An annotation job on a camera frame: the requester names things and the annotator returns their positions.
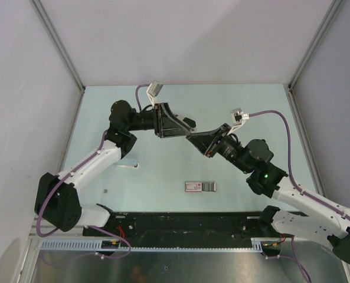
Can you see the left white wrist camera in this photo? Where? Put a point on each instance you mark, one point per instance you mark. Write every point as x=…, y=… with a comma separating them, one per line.
x=153, y=91

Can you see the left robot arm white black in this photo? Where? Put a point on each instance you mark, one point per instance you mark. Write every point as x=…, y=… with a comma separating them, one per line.
x=58, y=196

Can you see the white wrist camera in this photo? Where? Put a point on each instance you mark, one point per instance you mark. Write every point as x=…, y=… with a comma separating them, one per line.
x=153, y=91
x=239, y=118

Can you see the beige black stapler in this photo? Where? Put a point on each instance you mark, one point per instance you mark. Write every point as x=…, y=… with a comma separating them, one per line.
x=187, y=121

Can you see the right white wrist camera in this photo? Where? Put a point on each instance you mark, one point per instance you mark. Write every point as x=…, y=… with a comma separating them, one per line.
x=239, y=118

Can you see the staple box with staples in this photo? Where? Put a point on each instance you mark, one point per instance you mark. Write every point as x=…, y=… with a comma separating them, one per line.
x=191, y=187

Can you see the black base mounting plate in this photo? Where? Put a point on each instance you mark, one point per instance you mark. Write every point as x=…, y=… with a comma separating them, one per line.
x=189, y=230

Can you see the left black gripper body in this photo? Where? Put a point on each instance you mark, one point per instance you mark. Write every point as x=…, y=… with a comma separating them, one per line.
x=157, y=119

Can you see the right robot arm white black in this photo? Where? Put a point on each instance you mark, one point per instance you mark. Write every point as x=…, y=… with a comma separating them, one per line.
x=321, y=220

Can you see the aluminium frame rail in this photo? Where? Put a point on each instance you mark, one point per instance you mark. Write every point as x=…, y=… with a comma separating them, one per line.
x=307, y=227

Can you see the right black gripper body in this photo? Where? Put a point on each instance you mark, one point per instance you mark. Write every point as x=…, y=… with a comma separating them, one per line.
x=211, y=150

